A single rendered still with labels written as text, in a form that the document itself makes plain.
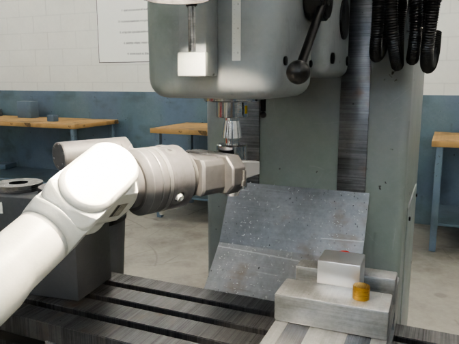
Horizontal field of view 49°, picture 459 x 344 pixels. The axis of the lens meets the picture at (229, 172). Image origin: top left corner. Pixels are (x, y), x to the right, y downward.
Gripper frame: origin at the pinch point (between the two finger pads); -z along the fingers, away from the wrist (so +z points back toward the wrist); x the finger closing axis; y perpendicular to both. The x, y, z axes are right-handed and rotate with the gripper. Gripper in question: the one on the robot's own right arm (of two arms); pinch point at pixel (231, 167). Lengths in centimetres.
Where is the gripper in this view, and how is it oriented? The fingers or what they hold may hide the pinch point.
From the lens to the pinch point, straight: 77.3
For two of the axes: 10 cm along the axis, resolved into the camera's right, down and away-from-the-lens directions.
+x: -6.9, -1.3, 7.1
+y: -0.1, 9.8, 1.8
